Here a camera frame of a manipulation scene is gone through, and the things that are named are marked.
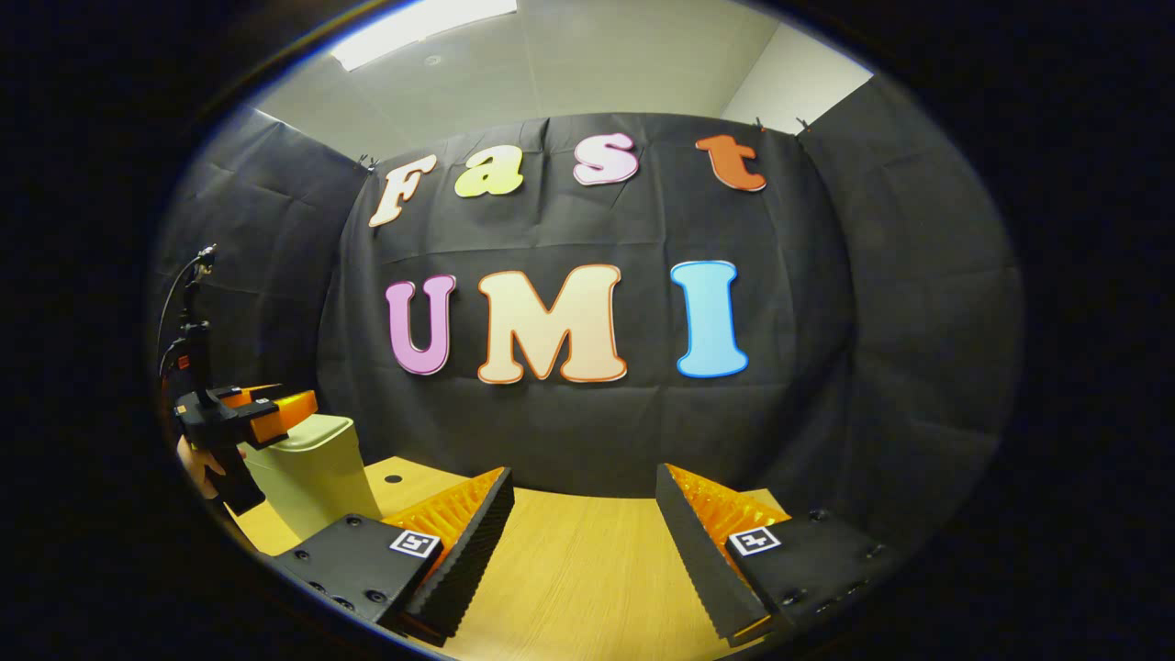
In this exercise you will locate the wooden desktop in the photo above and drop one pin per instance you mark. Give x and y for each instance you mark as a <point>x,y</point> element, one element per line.
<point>587,578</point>

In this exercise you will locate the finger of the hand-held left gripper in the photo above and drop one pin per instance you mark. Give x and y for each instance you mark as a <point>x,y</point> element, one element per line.
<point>289,408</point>
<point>243,397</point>

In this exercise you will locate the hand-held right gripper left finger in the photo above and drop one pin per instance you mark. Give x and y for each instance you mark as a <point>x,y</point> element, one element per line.
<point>468,560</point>

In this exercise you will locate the black backdrop cloth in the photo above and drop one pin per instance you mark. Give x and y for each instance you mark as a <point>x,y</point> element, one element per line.
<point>569,422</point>

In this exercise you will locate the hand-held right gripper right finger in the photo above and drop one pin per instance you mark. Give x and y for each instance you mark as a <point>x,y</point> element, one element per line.
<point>702,560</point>

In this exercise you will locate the green desktop garbage bin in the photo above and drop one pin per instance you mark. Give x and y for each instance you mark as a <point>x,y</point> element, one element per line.
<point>312,477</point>

